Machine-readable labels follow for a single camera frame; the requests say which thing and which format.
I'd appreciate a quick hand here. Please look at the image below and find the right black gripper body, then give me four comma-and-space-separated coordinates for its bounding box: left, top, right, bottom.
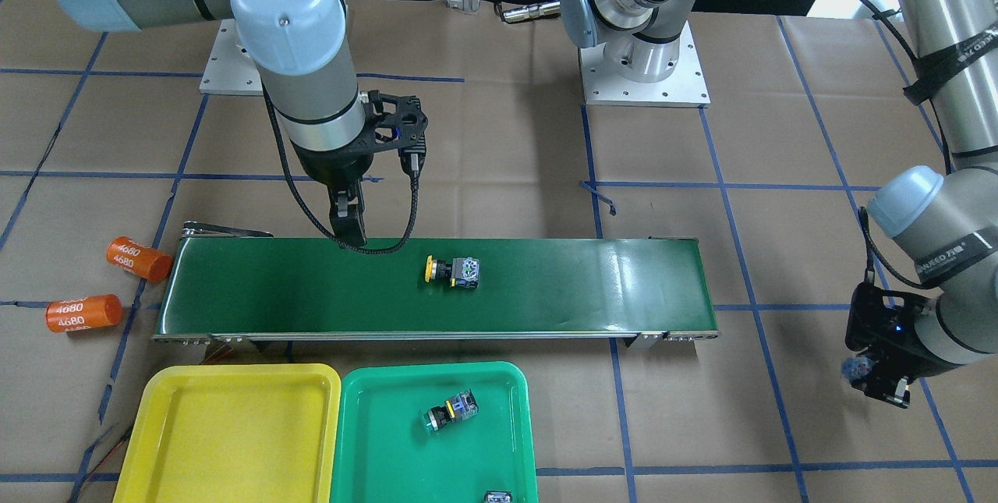
292, 124, 390, 211

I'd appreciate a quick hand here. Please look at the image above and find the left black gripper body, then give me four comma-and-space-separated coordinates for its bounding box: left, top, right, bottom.
848, 346, 948, 409

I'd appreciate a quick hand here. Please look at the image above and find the yellow push button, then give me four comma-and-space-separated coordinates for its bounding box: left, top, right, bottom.
424, 255, 481, 289
839, 355, 873, 383

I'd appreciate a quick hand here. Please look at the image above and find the green push button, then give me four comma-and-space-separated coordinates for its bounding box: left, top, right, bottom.
421, 389, 479, 432
482, 490, 514, 503

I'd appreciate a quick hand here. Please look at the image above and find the orange 4680 cylinder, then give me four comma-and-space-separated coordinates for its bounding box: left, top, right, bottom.
104, 236, 172, 283
45, 294, 122, 333

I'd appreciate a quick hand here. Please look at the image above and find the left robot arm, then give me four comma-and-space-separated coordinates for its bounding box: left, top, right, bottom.
841, 0, 997, 408

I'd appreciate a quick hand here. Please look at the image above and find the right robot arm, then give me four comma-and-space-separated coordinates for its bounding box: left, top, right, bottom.
57, 0, 372, 248

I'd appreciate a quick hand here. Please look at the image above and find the green plastic tray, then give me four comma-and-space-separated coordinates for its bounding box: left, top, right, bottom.
329, 361, 539, 502

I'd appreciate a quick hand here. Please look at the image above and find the green conveyor belt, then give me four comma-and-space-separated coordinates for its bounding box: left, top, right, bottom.
152, 232, 720, 346

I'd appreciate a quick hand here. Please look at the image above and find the yellow plastic tray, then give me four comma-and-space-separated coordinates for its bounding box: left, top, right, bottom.
114, 363, 340, 502

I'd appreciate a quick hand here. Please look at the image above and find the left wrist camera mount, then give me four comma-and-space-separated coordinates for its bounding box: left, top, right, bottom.
844, 282, 933, 353

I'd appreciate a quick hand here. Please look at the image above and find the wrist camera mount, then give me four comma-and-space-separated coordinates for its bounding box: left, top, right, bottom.
844, 282, 933, 353
360, 90, 428, 179

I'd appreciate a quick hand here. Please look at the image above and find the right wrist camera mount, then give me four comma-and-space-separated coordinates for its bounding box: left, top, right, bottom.
360, 90, 428, 179

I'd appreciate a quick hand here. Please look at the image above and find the silver cable connector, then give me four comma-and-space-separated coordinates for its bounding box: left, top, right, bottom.
494, 1, 561, 24

